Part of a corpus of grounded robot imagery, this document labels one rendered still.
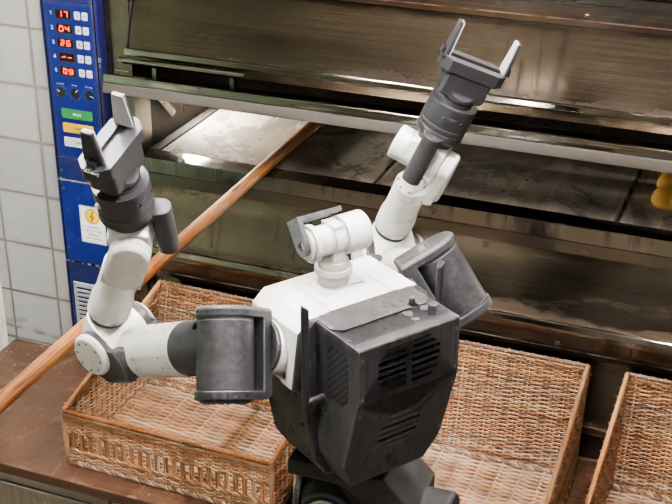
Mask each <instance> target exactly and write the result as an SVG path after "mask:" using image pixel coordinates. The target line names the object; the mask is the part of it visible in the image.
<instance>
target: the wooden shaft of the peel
mask: <svg viewBox="0 0 672 504"><path fill-rule="evenodd" d="M320 125H321V124H320V123H313V122H307V123H305V124H304V125H303V126H302V127H301V128H300V129H299V130H297V131H296V132H295V133H294V134H293V135H292V136H291V137H289V138H288V139H287V140H286V141H285V142H284V143H283V144H281V145H280V146H279V147H278V148H277V149H276V150H275V151H273V152H272V153H271V154H270V155H269V156H268V157H267V158H265V159H264V160H263V161H262V162H261V163H260V164H259V165H257V166H256V167H255V168H254V169H253V170H252V171H251V172H249V173H248V174H247V175H246V176H245V177H244V178H243V179H241V180H240V181H239V182H238V183H237V184H236V185H235V186H233V187H232V188H231V189H230V190H229V191H228V192H227V193H225V194H224V195H223V196H222V197H221V198H220V199H219V200H217V201H216V202H215V203H214V204H213V205H212V206H211V207H209V208H208V209H207V210H206V211H205V212H204V213H203V214H201V215H200V216H199V217H198V218H197V219H196V220H195V221H193V222H192V223H191V224H190V225H189V226H188V227H187V228H185V229H184V230H183V231H182V232H181V233H180V234H179V235H178V238H179V243H180V248H179V250H178V251H177V252H175V253H174V254H170V255H166V254H163V253H161V252H160V251H159V252H158V253H157V254H156V255H155V256H153V257H152V258H151V260H150V264H149V267H148V270H147V273H146V275H145V278H144V281H143V284H142V286H143V285H144V284H145V283H146V282H147V281H149V280H150V279H151V278H152V277H153V276H154V275H155V274H156V273H157V272H159V271H160V270H161V269H162V268H163V267H164V266H165V265H166V264H167V263H168V262H170V261H171V260H172V259H173V258H174V257H175V256H176V255H177V254H178V253H180V252H181V251H182V250H183V249H184V248H185V247H186V246H187V245H188V244H190V243H191V242H192V241H193V240H194V239H195V238H196V237H197V236H198V235H200V234H201V233H202V232H203V231H204V230H205V229H206V228H207V227H208V226H210V225H211V224H212V223H213V222H214V221H215V220H216V219H217V218H218V217H219V216H221V215H222V214H223V213H224V212H225V211H226V210H227V209H228V208H229V207H231V206H232V205H233V204H234V203H235V202H236V201H237V200H238V199H239V198H241V197H242V196H243V195H244V194H245V193H246V192H247V191H248V190H249V189H251V188H252V187H253V186H254V185H255V184H256V183H257V182H258V181H259V180H260V179H262V178H263V177H264V176H265V175H266V174H267V173H268V172H269V171H270V170H272V169H273V168H274V167H275V166H276V165H277V164H278V163H279V162H280V161H282V160H283V159H284V158H285V157H286V156H287V155H288V154H289V153H290V152H292V151H293V150H294V149H295V148H296V147H297V146H298V145H299V144H300V143H302V142H303V141H304V140H305V139H306V138H307V137H308V136H309V135H310V134H311V133H313V132H314V131H315V130H316V129H317V128H318V127H319V126H320ZM85 319H86V316H85V317H84V318H83V319H81V320H80V321H79V322H78V323H77V324H76V325H75V326H73V327H72V328H71V329H70V330H69V331H68V332H67V333H65V334H64V335H63V336H62V337H61V338H60V339H59V340H57V341H56V342H55V343H54V344H53V345H52V346H51V347H49V348H48V349H47V350H46V351H45V352H44V353H43V354H41V355H40V356H39V357H38V358H37V359H36V360H34V361H33V362H32V363H31V364H30V365H29V366H28V367H26V368H25V369H24V370H23V371H22V372H21V373H20V374H18V375H17V376H16V377H15V378H14V379H13V380H12V381H10V382H9V383H8V384H7V385H6V386H5V387H4V388H2V389H1V390H0V414H1V413H2V412H3V411H4V410H6V409H7V408H8V407H9V406H10V405H11V404H12V403H13V402H14V401H16V400H17V399H18V398H19V397H20V396H21V395H22V394H23V393H24V392H26V391H27V390H28V389H29V388H30V387H31V386H32V385H33V384H34V383H35V382H37V381H38V380H39V379H40V378H41V377H42V376H43V375H44V374H45V373H47V372H48V371H49V370H50V369H51V368H52V367H53V366H54V365H55V364H57V363H58V362H59V361H60V360H61V359H62V358H63V357H64V356H65V355H67V354H68V353H69V352H70V351H71V350H72V349H73V348H74V345H75V339H76V338H77V337H78V336H79V335H81V334H82V331H83V325H84V322H85Z"/></svg>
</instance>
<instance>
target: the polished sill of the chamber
mask: <svg viewBox="0 0 672 504"><path fill-rule="evenodd" d="M144 158H145V162H144V164H143V166H144V167H145V168H146V169H147V171H148V172H153V173H159V174H165V175H171V176H177V177H183V178H190V179H196V180H202V181H208V182H214V183H220V184H226V185H232V186H235V185H236V184H237V183H238V182H239V181H240V180H241V179H243V178H244V177H245V176H246V175H247V174H248V173H249V172H251V171H252V170H253V169H254V168H255V167H256V166H257V165H252V164H246V163H240V162H233V161H227V160H221V159H214V158H208V157H201V156H195V155H189V154H182V153H176V152H170V151H163V150H157V149H149V150H147V151H146V152H144ZM391 188H392V186H386V185H379V184H373V183H367V182H360V181H354V180H347V179H341V178H335V177H328V176H322V175H316V174H309V173H303V172H297V171H290V170H284V169H278V168H273V169H272V170H270V171H269V172H268V173H267V174H266V175H265V176H264V177H263V178H262V179H260V180H259V181H258V182H257V183H256V184H255V185H254V186H253V187H252V188H251V189H256V190H262V191H268V192H275V193H281V194H287V195H293V196H299V197H305V198H311V199H317V200H323V201H329V202H335V203H341V204H347V205H354V206H360V207H366V208H372V209H378V210H380V208H381V205H382V204H383V203H384V201H385V200H386V199H387V197H388V194H389V192H390V190H391ZM417 216H420V217H426V218H432V219H439V220H445V221H451V222H457V223H463V224H469V225H475V226H481V227H487V228H493V229H499V230H505V231H511V232H518V233H524V234H530V235H536V236H542V237H548V238H554V239H560V240H566V241H572V242H578V243H584V244H590V245H596V246H603V247H609V248H615V249H621V250H627V251H633V252H639V253H645V254H651V255H657V256H663V257H669V258H672V231H671V230H665V229H659V228H652V227H646V226H639V225H633V224H627V223H620V222H614V221H608V220H601V219H595V218H589V217H582V216H576V215H570V214H563V213H557V212H551V211H544V210H538V209H532V208H525V207H519V206H513V205H506V204H500V203H493V202H487V201H481V200H474V199H468V198H462V197H455V196H449V195H443V194H442V195H441V197H440V198H439V200H438V201H436V202H433V203H432V204H431V205H424V204H423V205H421V207H420V209H419V211H418V213H417Z"/></svg>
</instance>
